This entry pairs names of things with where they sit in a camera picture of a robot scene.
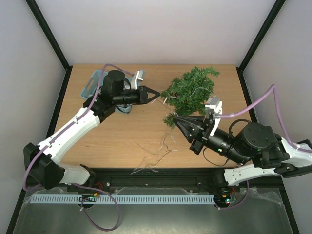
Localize black frame post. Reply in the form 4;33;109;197
26;0;71;71

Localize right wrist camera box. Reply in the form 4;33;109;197
205;96;223;119

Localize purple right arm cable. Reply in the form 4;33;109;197
214;84;312;211

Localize light blue slotted cable duct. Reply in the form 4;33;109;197
30;194;215;205

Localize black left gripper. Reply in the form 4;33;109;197
114;85;159;105

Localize small green christmas tree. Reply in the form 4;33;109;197
160;66;220;128

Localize light blue perforated basket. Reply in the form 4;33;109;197
80;70;134;114

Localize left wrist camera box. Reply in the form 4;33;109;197
130;70;146;90

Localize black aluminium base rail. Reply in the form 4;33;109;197
22;164;276;195

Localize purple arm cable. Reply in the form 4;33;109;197
23;63;136;231
214;84;312;211

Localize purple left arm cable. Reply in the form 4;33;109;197
23;63;136;231

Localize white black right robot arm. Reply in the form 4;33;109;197
174;116;312;191

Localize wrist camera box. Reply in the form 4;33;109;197
130;70;146;90
205;96;223;119

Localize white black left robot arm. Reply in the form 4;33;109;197
24;70;160;190

